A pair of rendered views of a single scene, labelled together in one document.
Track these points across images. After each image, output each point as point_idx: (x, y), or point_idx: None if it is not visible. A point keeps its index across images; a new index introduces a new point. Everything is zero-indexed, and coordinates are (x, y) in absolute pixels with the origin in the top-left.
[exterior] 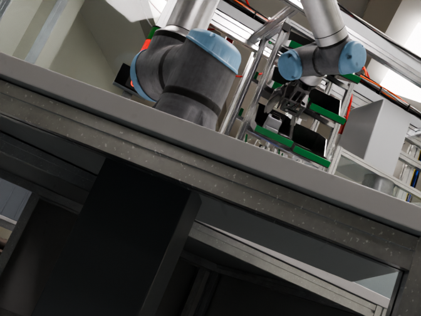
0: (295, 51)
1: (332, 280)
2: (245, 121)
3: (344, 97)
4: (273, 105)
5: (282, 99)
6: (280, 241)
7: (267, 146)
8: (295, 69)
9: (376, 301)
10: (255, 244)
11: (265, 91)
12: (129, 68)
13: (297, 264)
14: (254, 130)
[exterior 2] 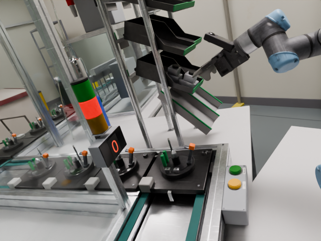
0: (294, 53)
1: (250, 125)
2: (167, 87)
3: (170, 14)
4: (209, 73)
5: (224, 69)
6: None
7: (70, 54)
8: (295, 66)
9: (250, 113)
10: (251, 152)
11: (122, 42)
12: (105, 144)
13: (251, 137)
14: (190, 93)
